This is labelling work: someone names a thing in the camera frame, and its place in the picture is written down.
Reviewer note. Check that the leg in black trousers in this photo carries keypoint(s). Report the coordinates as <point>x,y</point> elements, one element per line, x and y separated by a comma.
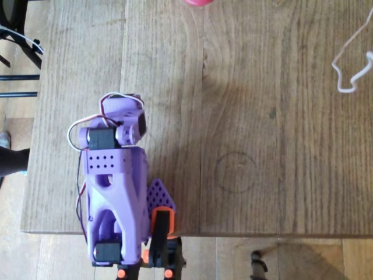
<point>13,163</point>

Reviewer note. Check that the black and orange clamp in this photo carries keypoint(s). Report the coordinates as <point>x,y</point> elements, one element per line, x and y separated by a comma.
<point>159,233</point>

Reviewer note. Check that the purple robot arm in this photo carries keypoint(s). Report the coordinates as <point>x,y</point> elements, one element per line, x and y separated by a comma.
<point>116,192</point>

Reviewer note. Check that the pink round object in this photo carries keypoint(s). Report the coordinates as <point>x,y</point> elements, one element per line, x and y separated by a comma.
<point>198,2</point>

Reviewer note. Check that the grey socked foot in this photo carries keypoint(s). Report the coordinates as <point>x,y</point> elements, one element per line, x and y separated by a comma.
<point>4,141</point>

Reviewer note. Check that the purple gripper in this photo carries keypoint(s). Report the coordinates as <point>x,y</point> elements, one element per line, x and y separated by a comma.
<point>125,100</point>

